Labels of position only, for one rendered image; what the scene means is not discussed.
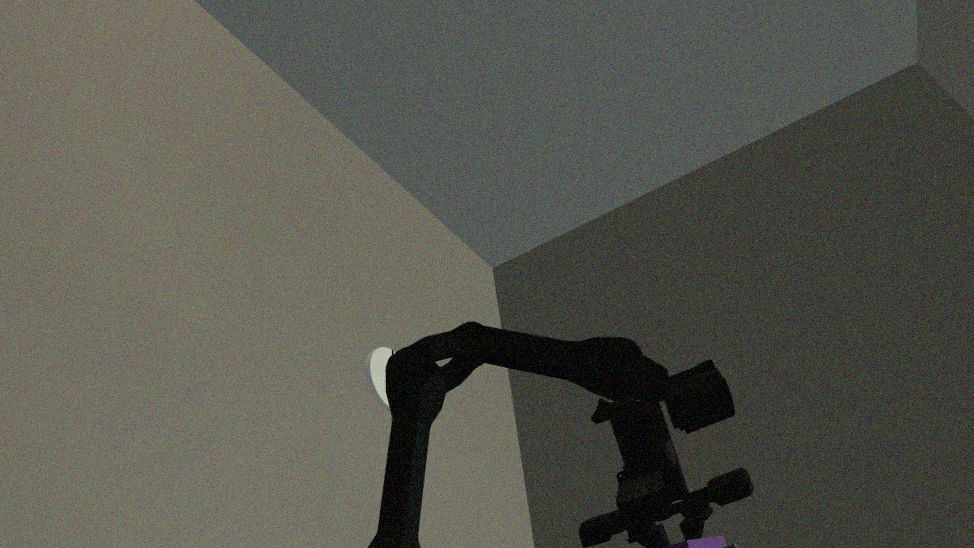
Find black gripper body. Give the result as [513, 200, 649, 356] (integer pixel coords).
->
[579, 440, 754, 548]

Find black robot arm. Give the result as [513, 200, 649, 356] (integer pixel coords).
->
[368, 322, 735, 548]

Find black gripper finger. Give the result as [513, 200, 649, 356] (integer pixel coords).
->
[679, 507, 714, 540]
[626, 523, 671, 548]

